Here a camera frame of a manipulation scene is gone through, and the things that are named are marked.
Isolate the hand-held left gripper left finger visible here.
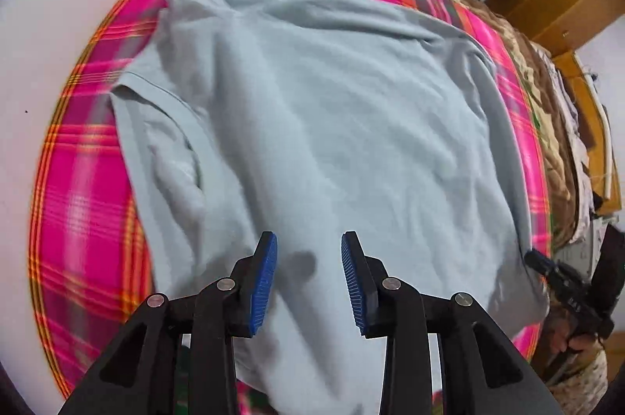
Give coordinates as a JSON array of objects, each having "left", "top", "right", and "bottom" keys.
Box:
[{"left": 59, "top": 231, "right": 279, "bottom": 415}]

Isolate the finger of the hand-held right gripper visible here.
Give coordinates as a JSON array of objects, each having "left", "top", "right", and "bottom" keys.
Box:
[{"left": 524, "top": 249, "right": 555, "bottom": 275}]

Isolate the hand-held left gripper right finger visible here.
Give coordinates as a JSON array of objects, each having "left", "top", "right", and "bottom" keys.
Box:
[{"left": 341, "top": 230, "right": 562, "bottom": 415}]

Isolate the light blue shirt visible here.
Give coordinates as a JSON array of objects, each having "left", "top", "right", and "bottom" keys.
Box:
[{"left": 111, "top": 0, "right": 550, "bottom": 415}]

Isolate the person's right hand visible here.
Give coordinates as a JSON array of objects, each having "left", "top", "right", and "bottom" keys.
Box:
[{"left": 551, "top": 316, "right": 602, "bottom": 354}]

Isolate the brown quilt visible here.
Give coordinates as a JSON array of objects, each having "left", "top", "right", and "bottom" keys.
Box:
[{"left": 381, "top": 0, "right": 589, "bottom": 247}]

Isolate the wooden headboard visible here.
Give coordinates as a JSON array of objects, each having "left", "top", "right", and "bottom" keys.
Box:
[{"left": 552, "top": 51, "right": 622, "bottom": 217}]

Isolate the pink plaid blanket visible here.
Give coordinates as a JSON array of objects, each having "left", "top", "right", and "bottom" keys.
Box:
[{"left": 28, "top": 0, "right": 554, "bottom": 401}]

